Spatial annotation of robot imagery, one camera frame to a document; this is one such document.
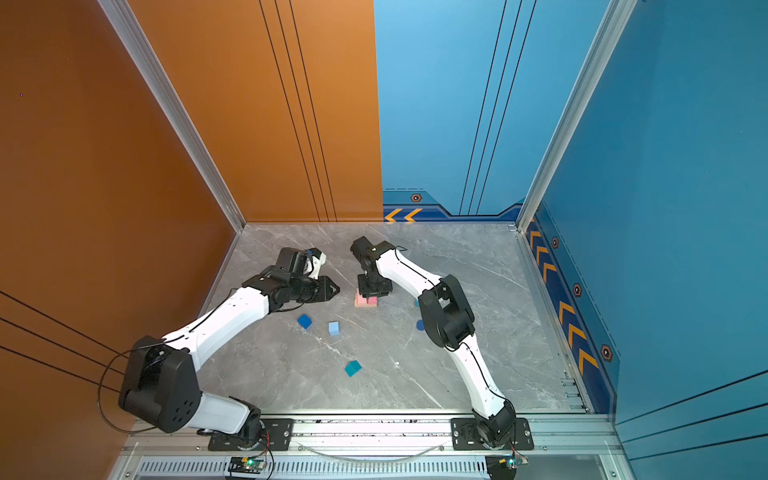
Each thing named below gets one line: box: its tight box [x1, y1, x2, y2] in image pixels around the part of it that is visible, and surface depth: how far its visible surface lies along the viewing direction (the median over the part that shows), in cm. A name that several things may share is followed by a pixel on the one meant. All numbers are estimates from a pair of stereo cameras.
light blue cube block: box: [328, 321, 341, 336], surface depth 91 cm
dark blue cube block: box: [297, 314, 313, 329], surface depth 94 cm
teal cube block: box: [344, 360, 363, 378], surface depth 86 cm
